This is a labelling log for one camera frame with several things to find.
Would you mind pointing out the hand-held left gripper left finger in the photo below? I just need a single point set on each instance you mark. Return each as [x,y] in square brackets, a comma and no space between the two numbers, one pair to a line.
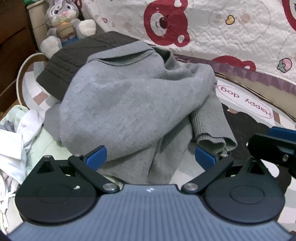
[96,157]

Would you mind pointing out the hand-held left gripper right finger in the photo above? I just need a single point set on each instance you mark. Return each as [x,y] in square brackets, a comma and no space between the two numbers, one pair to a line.
[204,158]

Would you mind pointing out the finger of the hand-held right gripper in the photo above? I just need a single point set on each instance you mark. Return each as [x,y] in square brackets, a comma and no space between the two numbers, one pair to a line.
[270,146]

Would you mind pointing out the grey knit sweater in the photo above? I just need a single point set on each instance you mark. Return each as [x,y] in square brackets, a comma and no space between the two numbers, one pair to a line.
[127,104]

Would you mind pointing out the light green cloth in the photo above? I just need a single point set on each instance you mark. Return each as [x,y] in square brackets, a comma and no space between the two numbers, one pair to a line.
[44,144]

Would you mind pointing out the white cloth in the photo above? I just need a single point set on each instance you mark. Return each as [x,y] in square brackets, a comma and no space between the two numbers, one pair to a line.
[13,148]

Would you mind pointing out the dark brown knitted sweater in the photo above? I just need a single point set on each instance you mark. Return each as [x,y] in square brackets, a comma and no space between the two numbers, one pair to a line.
[67,62]

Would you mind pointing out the white bear-print quilt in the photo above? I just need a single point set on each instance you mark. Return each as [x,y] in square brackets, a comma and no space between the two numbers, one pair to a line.
[208,30]

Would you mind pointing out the dark wooden cabinet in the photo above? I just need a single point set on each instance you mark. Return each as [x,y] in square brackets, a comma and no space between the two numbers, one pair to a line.
[13,46]

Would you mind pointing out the beige bedside cabinet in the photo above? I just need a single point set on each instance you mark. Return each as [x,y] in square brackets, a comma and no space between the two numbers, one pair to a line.
[38,30]

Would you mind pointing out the grey plush rabbit toy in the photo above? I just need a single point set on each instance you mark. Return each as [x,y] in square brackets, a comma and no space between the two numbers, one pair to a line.
[60,14]

